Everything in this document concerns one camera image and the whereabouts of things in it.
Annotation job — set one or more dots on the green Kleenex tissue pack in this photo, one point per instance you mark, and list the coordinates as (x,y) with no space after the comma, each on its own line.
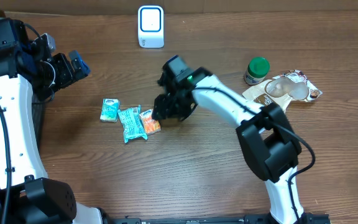
(109,110)

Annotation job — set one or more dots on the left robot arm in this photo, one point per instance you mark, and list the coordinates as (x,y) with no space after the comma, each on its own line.
(44,200)

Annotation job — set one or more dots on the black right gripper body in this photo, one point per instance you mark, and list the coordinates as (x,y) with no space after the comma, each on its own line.
(175,106)

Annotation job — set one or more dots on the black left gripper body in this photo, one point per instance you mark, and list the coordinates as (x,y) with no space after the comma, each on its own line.
(66,66)

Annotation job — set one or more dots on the white barcode scanner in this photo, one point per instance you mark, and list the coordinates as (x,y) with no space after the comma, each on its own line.
(151,27)

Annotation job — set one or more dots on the green lidded jar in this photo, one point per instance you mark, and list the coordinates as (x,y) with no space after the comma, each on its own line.
(256,71)

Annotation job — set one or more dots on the light green wipes packet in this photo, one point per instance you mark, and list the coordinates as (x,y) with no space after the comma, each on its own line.
(131,123)

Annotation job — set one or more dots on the clear bagged bread pack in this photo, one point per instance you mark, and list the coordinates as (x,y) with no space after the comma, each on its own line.
(283,89)

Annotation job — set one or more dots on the brown cardboard backdrop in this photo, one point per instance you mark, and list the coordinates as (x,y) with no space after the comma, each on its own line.
(111,7)

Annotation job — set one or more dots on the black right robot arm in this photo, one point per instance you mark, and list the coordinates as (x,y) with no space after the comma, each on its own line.
(268,143)

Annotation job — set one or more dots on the orange tissue packet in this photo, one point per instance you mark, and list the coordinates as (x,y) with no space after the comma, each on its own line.
(150,125)

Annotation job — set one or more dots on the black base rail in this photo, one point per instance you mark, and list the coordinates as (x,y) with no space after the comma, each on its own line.
(307,218)

